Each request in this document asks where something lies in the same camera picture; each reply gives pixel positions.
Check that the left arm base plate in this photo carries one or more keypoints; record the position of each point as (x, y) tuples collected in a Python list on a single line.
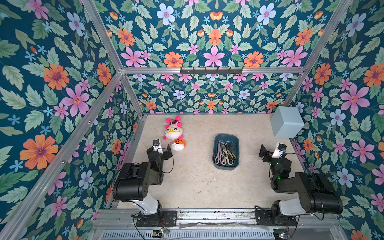
[(160, 219)]

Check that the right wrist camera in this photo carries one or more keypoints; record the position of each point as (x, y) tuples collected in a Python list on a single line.
[(279, 151)]

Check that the grey cube box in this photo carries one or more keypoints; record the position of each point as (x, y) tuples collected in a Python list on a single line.
[(286, 122)]

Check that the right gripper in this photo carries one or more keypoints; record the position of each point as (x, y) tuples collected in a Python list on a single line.
[(268, 154)]

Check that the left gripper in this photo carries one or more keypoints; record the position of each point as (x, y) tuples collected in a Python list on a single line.
[(164, 152)]

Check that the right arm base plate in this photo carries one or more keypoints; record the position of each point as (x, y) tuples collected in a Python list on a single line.
[(272, 219)]

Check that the pink handled scissors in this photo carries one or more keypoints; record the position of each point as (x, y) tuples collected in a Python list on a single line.
[(220, 157)]

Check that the black hook rail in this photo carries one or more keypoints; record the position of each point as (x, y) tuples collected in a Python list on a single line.
[(206, 70)]

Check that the yellow black scissors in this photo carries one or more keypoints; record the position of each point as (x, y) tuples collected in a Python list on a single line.
[(231, 155)]

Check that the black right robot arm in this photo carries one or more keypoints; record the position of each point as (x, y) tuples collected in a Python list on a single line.
[(315, 192)]

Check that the large black scissors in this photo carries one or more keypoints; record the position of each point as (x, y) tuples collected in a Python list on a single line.
[(229, 145)]

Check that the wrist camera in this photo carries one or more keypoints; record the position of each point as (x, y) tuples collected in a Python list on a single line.
[(279, 151), (157, 147)]

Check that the teal plastic storage box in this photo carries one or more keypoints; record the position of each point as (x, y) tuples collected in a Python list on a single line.
[(227, 138)]

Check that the pink white plush doll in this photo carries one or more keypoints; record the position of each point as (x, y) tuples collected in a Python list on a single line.
[(174, 132)]

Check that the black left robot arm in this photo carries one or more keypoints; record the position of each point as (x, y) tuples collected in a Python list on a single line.
[(134, 179)]

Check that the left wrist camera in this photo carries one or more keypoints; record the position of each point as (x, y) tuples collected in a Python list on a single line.
[(157, 147)]

